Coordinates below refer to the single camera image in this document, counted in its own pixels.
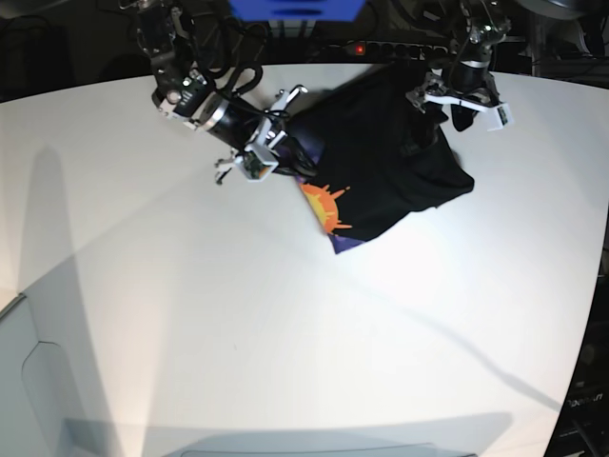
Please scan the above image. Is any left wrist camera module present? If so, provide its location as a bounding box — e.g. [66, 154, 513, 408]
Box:
[483, 103, 514, 131]

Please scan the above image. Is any blue plastic box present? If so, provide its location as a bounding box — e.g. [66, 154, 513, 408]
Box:
[229, 0, 366, 22]

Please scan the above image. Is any black power strip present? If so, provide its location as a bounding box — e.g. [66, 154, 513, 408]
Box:
[308, 41, 448, 63]

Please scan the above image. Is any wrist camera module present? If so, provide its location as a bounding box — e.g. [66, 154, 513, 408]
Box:
[483, 103, 514, 131]
[241, 145, 279, 183]

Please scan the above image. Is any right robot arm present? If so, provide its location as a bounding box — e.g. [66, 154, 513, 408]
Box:
[120, 1, 317, 185]

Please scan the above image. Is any black T-shirt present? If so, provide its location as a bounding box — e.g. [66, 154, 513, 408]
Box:
[288, 63, 475, 253]

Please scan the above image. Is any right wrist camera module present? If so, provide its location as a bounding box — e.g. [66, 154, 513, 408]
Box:
[241, 145, 279, 183]

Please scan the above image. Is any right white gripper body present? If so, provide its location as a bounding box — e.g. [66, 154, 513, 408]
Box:
[212, 84, 309, 186]

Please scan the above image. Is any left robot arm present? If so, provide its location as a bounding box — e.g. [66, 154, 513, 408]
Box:
[395, 1, 514, 148]

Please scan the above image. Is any black box with white lettering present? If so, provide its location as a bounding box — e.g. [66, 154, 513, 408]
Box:
[545, 321, 608, 456]

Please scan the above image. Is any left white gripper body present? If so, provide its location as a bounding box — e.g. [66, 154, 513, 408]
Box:
[405, 78, 500, 113]

